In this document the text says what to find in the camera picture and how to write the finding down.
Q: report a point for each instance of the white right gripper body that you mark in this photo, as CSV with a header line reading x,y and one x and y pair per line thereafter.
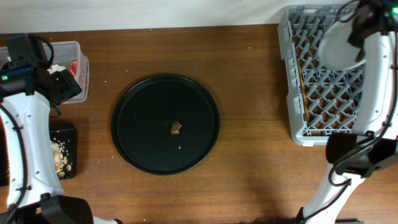
x,y
352,39

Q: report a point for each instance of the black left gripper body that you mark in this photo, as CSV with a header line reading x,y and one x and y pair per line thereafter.
x,y
68,87

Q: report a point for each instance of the white tissue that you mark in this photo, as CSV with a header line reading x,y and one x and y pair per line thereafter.
x,y
55,68

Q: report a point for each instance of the red strawberry snack wrapper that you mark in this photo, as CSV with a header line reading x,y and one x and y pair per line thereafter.
x,y
73,68

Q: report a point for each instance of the light grey plate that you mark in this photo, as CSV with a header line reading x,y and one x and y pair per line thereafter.
x,y
335,52

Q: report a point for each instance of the wooden chopstick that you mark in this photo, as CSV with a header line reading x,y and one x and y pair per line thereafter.
x,y
302,85

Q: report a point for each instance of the brown food scrap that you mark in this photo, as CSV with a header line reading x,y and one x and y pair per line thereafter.
x,y
175,127

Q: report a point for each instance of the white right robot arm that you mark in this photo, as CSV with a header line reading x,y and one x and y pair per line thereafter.
x,y
372,145

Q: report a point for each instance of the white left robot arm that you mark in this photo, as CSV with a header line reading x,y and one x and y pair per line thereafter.
x,y
35,192

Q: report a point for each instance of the grey dishwasher rack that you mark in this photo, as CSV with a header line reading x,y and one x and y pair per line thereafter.
x,y
333,96

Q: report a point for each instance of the clear plastic bin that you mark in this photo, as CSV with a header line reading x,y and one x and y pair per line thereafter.
x,y
70,53

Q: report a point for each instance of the black rectangular food bin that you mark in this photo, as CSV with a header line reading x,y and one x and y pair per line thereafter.
x,y
64,137

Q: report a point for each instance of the pile of rice and seeds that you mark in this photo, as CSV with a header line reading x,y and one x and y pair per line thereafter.
x,y
61,159

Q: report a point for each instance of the round black tray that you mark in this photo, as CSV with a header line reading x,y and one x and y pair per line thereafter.
x,y
142,118

